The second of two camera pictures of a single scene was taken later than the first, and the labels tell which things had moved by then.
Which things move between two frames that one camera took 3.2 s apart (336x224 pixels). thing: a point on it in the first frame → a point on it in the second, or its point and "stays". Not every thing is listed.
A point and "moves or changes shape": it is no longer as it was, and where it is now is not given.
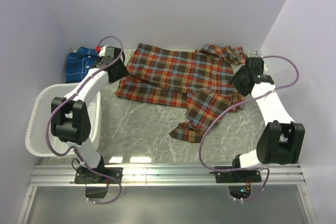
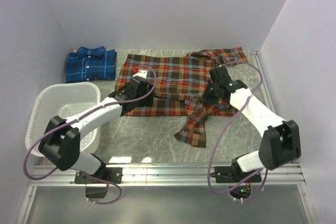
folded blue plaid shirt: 79,63 stays
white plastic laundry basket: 36,143 stays
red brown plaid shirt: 199,81 moves or changes shape
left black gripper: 123,71 → 147,101
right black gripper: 235,81 → 206,96
